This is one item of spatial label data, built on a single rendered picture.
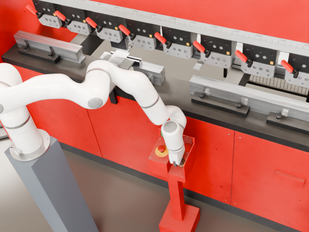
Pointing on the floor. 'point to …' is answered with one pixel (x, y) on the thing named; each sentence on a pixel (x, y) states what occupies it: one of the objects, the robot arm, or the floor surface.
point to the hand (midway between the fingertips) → (180, 161)
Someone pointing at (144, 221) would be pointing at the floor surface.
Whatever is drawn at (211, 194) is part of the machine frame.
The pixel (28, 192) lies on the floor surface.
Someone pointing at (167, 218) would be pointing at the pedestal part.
